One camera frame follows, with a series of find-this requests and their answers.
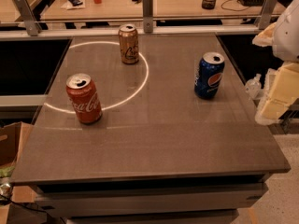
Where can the grey metal bracket middle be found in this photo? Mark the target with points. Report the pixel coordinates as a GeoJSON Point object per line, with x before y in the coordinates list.
{"type": "Point", "coordinates": [147, 6]}

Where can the red coca-cola can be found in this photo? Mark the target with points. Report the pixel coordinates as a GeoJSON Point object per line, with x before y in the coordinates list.
{"type": "Point", "coordinates": [82, 93]}

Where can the grey metal bracket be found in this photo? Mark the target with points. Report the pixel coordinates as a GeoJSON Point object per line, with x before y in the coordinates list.
{"type": "Point", "coordinates": [32, 26]}
{"type": "Point", "coordinates": [263, 20]}
{"type": "Point", "coordinates": [147, 6]}

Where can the grey metal bracket left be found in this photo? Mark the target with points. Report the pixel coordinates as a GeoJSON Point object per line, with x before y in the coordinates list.
{"type": "Point", "coordinates": [32, 26]}

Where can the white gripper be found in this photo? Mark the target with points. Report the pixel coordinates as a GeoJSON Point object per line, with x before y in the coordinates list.
{"type": "Point", "coordinates": [288, 34]}

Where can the grey drawer cabinet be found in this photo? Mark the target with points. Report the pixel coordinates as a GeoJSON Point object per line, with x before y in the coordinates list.
{"type": "Point", "coordinates": [152, 196]}

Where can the blue pepsi can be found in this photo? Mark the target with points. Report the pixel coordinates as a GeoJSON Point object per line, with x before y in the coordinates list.
{"type": "Point", "coordinates": [208, 75]}

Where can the grey metal bracket right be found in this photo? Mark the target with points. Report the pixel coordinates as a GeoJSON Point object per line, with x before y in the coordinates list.
{"type": "Point", "coordinates": [263, 20]}

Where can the black mesh cup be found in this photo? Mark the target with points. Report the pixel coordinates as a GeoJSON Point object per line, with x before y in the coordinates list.
{"type": "Point", "coordinates": [208, 4]}

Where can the gold soda can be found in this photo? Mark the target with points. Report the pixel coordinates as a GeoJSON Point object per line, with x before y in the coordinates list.
{"type": "Point", "coordinates": [128, 37]}

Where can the cardboard box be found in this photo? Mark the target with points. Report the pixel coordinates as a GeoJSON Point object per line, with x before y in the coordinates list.
{"type": "Point", "coordinates": [13, 138]}

